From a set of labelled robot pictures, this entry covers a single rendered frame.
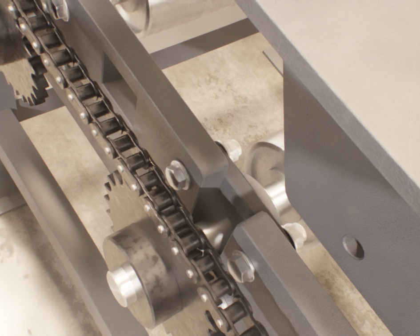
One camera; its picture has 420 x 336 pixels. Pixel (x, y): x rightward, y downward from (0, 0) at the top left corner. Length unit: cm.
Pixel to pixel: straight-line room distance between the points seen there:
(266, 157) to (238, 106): 116
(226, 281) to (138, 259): 8
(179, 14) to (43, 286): 87
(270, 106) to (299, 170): 138
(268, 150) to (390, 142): 34
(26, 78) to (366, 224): 38
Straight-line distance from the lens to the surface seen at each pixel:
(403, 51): 23
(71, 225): 107
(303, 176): 36
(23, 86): 63
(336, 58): 21
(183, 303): 46
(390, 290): 35
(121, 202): 49
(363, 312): 152
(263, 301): 46
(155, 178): 42
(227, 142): 49
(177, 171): 47
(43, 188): 111
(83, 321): 136
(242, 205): 47
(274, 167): 54
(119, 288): 47
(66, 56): 49
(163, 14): 64
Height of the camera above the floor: 131
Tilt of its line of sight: 57 degrees down
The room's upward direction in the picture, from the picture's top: 22 degrees clockwise
